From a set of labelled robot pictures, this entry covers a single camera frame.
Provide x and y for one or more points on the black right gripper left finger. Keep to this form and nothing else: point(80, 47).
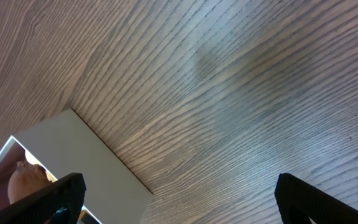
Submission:
point(60, 202)

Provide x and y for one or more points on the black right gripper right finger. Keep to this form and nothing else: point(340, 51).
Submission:
point(301, 203)

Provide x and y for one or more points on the brown plush toy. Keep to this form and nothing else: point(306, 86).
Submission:
point(25, 180)

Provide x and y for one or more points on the white box pink interior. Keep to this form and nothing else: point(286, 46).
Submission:
point(64, 144)

